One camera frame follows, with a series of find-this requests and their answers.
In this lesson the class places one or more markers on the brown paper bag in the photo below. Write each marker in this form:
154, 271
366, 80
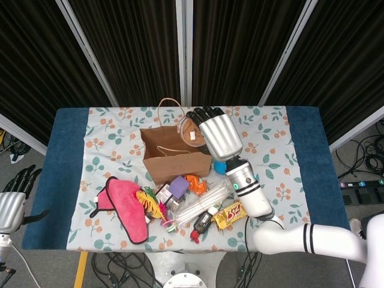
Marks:
177, 168

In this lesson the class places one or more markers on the pink towel black trim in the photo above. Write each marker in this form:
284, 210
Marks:
126, 201

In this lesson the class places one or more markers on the yellow floor tape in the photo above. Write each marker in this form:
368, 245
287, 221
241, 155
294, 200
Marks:
80, 270

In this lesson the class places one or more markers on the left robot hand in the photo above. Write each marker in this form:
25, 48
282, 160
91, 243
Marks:
10, 210

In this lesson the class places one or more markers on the blue rubber ball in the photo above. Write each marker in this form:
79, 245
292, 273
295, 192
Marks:
220, 168

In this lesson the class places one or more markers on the black partition panel white frame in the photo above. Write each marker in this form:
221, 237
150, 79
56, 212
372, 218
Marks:
129, 45
30, 60
345, 60
240, 45

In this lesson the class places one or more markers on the purple foam cube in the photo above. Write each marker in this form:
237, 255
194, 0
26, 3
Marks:
179, 186

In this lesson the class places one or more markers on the golden biscuit pack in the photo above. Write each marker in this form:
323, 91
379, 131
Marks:
229, 214

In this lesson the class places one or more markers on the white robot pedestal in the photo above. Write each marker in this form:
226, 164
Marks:
156, 264

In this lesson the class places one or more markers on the purple white labelled box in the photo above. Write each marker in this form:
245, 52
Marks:
163, 192

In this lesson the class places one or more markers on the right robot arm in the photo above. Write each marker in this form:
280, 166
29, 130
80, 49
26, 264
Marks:
249, 192

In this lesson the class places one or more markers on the blue velvet table cover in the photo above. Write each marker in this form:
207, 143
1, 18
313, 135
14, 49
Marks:
60, 180

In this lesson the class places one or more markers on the clear tub of snacks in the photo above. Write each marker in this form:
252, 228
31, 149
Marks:
190, 133

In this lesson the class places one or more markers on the bundle of transparent straws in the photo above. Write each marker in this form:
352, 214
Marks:
201, 204

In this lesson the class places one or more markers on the white shoe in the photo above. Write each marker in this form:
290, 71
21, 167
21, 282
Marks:
355, 226

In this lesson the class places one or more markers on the black ink bottle red cap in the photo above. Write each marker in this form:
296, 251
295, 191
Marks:
202, 223

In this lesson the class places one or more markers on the colourful feather shuttlecock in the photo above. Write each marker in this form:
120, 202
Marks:
150, 205

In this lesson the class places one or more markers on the orange crumpled snack wrapper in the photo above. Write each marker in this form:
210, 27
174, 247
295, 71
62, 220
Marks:
196, 184

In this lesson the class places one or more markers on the clear jar of paper clips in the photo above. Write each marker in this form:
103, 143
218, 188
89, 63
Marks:
175, 205

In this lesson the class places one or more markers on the black foot pedal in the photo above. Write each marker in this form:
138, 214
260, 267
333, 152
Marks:
364, 196
378, 194
348, 199

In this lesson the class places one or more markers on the floral print tablecloth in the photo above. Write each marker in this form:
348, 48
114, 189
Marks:
270, 150

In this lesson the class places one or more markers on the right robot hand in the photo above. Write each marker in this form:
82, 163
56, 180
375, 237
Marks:
220, 135

